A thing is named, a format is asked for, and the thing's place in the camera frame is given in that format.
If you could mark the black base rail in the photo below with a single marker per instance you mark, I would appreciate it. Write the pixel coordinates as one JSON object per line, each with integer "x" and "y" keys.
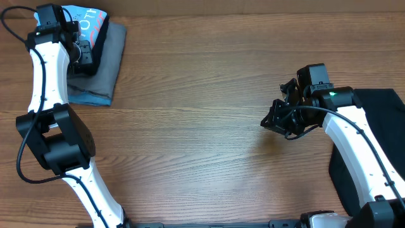
{"x": 215, "y": 225}

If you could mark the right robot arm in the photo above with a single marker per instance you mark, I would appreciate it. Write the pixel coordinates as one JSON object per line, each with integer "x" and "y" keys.
{"x": 309, "y": 101}

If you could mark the light blue printed t-shirt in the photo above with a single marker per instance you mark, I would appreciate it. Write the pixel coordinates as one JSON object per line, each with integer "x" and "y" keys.
{"x": 93, "y": 24}

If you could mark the black garment at right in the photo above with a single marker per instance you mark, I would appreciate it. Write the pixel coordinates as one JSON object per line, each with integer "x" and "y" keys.
{"x": 385, "y": 114}

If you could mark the folded grey garment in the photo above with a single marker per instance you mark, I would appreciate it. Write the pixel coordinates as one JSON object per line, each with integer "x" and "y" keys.
{"x": 102, "y": 83}

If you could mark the folded blue jeans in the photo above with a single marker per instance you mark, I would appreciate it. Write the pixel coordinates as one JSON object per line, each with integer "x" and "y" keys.
{"x": 89, "y": 99}

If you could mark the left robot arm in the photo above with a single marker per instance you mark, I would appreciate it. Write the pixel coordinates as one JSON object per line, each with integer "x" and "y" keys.
{"x": 54, "y": 133}

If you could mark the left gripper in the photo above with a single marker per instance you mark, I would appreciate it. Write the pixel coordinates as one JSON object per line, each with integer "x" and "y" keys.
{"x": 87, "y": 56}

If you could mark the folded black garment on stack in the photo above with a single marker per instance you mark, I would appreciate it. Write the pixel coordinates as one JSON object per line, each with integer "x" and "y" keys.
{"x": 97, "y": 61}

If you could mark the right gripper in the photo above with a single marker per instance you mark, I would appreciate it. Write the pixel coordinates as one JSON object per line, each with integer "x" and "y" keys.
{"x": 283, "y": 111}

